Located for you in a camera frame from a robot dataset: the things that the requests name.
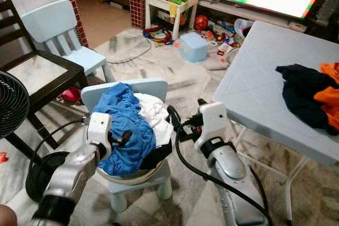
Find colourful toy pile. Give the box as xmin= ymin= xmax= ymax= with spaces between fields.
xmin=142 ymin=24 xmax=174 ymax=46

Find thin black floor cable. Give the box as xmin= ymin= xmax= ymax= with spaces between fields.
xmin=106 ymin=35 xmax=154 ymax=65

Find orange shirt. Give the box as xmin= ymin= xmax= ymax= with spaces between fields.
xmin=314 ymin=62 xmax=339 ymax=131

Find red ball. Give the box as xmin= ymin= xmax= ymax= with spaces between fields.
xmin=193 ymin=14 xmax=210 ymax=32

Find black cloth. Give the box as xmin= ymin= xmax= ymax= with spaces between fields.
xmin=140 ymin=141 xmax=173 ymax=171

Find light blue plastic kid chair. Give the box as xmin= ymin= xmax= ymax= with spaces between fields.
xmin=21 ymin=0 xmax=108 ymax=85
xmin=81 ymin=78 xmax=174 ymax=213

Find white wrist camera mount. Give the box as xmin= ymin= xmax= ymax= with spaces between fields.
xmin=196 ymin=101 xmax=229 ymax=150
xmin=86 ymin=112 xmax=113 ymax=158

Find light blue storage box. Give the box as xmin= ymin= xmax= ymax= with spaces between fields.
xmin=179 ymin=32 xmax=210 ymax=64

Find pink plastic item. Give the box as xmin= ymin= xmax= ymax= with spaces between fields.
xmin=62 ymin=86 xmax=83 ymax=104

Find dark wooden chair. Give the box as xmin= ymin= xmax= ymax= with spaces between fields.
xmin=0 ymin=0 xmax=90 ymax=158

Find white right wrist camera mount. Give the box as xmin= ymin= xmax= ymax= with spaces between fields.
xmin=196 ymin=101 xmax=229 ymax=150

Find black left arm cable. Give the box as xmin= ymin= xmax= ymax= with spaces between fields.
xmin=26 ymin=118 xmax=91 ymax=168

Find light blue round tub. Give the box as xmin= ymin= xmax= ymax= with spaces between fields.
xmin=234 ymin=19 xmax=257 ymax=47

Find navy blue garment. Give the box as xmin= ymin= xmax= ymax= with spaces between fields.
xmin=275 ymin=64 xmax=339 ymax=131

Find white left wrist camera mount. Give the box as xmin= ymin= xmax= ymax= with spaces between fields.
xmin=86 ymin=112 xmax=113 ymax=158

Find yellow cloth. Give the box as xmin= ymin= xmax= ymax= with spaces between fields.
xmin=168 ymin=1 xmax=180 ymax=19

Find person's bare knee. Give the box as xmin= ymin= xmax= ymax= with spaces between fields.
xmin=0 ymin=205 xmax=19 ymax=226

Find black standing fan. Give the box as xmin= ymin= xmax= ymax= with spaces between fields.
xmin=0 ymin=70 xmax=64 ymax=203

